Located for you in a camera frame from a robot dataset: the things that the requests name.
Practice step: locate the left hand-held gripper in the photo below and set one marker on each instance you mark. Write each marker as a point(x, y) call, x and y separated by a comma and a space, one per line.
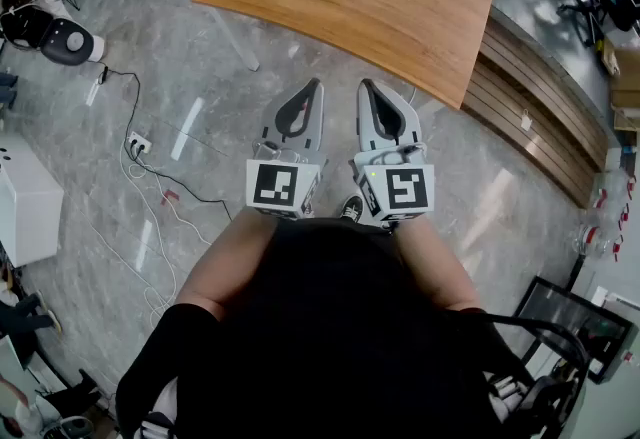
point(272, 187)

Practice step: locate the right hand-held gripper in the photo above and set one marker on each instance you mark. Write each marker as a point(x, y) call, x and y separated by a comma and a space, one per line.
point(407, 189)

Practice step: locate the person's right forearm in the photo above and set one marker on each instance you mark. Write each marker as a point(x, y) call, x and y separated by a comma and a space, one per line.
point(440, 267)

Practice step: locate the person's left forearm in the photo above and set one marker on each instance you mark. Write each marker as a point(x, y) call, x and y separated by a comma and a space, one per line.
point(225, 262)

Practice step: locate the person's black white shoe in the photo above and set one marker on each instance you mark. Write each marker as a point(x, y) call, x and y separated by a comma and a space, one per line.
point(352, 209)

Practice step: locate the white table leg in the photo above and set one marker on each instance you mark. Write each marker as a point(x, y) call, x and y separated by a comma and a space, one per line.
point(240, 44)

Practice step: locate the small white tag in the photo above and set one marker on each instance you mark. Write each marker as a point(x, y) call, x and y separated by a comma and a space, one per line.
point(525, 120)

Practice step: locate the wooden slatted bench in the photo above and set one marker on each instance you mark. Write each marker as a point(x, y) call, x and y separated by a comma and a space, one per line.
point(535, 102)

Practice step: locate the white power strip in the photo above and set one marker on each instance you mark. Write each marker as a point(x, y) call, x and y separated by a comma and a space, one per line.
point(139, 143)

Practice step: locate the person's black shirt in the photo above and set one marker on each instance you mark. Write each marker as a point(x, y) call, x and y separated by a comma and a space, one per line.
point(325, 337)

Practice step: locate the cluster of clear bottles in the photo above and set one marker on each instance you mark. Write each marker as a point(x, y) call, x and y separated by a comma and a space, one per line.
point(595, 232)

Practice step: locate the black white headset device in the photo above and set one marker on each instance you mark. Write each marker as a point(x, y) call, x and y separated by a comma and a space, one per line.
point(70, 44)

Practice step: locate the cardboard box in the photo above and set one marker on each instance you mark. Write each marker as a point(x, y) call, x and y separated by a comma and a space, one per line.
point(622, 77)

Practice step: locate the black flat monitor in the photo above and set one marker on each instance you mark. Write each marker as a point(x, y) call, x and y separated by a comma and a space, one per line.
point(575, 327)

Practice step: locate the white cabinet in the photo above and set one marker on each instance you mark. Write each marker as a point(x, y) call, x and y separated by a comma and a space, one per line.
point(27, 199)

